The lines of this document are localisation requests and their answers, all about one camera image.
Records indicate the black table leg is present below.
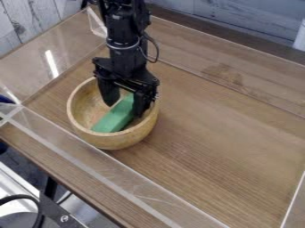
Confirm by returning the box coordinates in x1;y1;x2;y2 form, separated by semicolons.
44;177;59;200

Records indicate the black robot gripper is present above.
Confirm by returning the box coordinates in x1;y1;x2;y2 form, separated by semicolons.
92;39;159;118

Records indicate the clear acrylic corner bracket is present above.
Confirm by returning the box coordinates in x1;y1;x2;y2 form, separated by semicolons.
87;7;107;38

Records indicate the brown wooden bowl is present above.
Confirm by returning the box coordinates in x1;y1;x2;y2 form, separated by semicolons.
66;77;159;151

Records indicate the green rectangular block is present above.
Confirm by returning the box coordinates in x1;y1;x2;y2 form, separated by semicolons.
91;94;134;133

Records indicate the clear acrylic front wall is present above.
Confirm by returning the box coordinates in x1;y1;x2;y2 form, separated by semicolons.
0;85;232;228

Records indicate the black cable loop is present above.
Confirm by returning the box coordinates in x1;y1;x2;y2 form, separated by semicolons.
0;193;46;228

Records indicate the blue object at left edge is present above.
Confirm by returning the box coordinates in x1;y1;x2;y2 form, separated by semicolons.
0;94;15;104

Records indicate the black metal bracket with screw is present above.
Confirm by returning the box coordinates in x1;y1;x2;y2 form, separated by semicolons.
38;194;88;228

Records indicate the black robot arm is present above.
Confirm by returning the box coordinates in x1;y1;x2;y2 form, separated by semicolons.
92;0;159;118

